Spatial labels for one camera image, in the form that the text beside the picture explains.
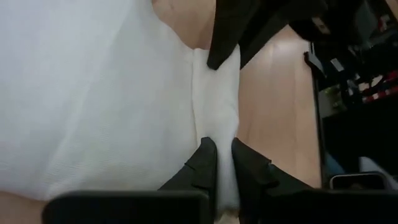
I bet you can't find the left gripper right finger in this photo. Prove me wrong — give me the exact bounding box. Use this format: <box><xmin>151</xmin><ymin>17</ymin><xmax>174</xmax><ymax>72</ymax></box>
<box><xmin>231</xmin><ymin>138</ymin><xmax>398</xmax><ymax>224</ymax></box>

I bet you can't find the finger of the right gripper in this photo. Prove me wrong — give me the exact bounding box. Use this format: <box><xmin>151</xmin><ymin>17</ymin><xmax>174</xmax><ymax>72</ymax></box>
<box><xmin>206</xmin><ymin>0</ymin><xmax>259</xmax><ymax>70</ymax></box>
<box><xmin>239</xmin><ymin>0</ymin><xmax>312</xmax><ymax>68</ymax></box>

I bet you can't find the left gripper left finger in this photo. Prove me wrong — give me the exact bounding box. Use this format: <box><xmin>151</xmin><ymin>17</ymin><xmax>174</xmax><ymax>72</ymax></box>
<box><xmin>42</xmin><ymin>136</ymin><xmax>218</xmax><ymax>224</ymax></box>

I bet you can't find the white cloth napkin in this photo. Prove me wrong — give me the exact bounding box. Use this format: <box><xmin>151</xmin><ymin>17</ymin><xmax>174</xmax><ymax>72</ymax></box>
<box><xmin>0</xmin><ymin>0</ymin><xmax>242</xmax><ymax>215</ymax></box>

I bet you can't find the dark rounded-corner device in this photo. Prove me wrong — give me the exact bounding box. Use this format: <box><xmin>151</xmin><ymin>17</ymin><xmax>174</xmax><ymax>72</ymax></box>
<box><xmin>328</xmin><ymin>172</ymin><xmax>389</xmax><ymax>190</ymax></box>

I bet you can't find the red white striped object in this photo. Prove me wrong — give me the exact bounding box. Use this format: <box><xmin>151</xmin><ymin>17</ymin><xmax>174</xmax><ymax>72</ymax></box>
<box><xmin>362</xmin><ymin>70</ymin><xmax>398</xmax><ymax>104</ymax></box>

